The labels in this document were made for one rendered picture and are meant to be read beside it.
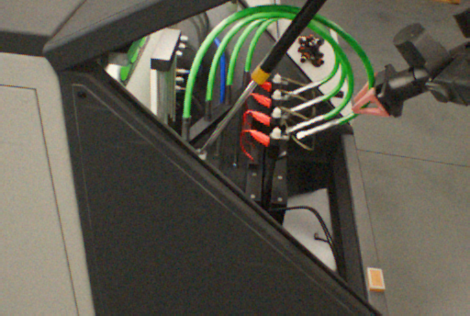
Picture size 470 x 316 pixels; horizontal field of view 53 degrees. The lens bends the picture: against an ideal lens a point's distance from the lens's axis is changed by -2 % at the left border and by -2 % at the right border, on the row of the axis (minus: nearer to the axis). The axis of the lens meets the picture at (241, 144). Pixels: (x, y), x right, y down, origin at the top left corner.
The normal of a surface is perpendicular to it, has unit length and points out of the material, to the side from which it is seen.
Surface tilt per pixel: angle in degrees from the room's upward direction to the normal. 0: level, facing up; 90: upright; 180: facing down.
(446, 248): 0
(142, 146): 90
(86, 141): 90
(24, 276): 90
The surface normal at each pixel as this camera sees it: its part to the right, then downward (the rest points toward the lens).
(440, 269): 0.10, -0.79
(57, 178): -0.07, 0.61
